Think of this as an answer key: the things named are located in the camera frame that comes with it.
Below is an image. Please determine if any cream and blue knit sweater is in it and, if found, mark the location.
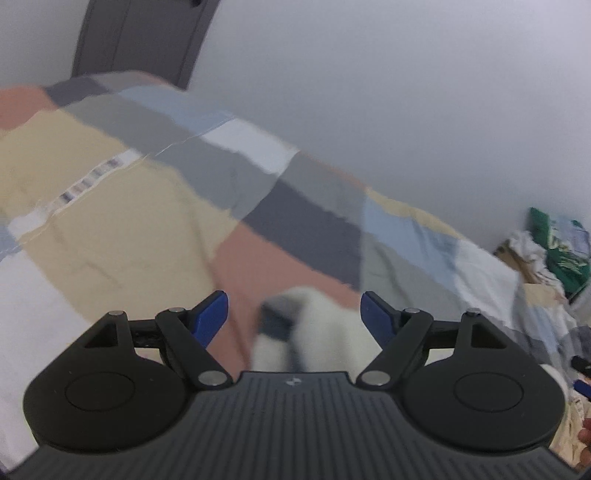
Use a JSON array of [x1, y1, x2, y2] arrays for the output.
[[252, 286, 385, 374]]

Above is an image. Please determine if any pile of white clothes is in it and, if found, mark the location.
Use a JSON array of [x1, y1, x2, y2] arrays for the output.
[[496, 230, 570, 303]]

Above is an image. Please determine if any grey door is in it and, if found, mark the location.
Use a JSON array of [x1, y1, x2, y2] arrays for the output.
[[71, 0, 219, 91]]

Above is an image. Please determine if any patchwork quilt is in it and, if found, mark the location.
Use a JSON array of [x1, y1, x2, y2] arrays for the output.
[[0, 69, 591, 467]]

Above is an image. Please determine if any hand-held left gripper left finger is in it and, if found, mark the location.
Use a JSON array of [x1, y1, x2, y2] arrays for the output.
[[82, 290, 232, 388]]

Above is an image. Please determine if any green printed bag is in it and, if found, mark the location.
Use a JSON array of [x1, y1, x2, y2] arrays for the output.
[[527, 207, 591, 289]]

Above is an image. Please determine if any thin white cord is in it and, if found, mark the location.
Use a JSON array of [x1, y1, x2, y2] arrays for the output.
[[139, 131, 206, 160]]

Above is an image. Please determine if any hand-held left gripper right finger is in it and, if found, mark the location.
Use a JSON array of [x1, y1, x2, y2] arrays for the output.
[[356, 292, 508, 386]]

